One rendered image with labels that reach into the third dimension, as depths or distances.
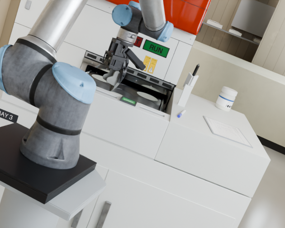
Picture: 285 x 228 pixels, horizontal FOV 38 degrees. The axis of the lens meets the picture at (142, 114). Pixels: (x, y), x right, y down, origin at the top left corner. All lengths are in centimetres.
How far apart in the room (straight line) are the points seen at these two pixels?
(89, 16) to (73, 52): 19
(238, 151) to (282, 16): 707
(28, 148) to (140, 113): 45
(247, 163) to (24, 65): 77
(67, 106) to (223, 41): 882
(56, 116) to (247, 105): 513
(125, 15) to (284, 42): 697
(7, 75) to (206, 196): 76
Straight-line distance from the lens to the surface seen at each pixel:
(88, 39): 200
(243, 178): 143
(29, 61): 107
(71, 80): 99
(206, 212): 147
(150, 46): 195
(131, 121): 137
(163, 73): 196
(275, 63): 837
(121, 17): 153
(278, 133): 608
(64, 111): 101
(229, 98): 188
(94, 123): 139
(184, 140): 138
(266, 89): 599
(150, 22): 143
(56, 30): 111
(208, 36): 979
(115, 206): 148
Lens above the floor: 130
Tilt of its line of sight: 15 degrees down
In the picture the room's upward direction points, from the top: 21 degrees clockwise
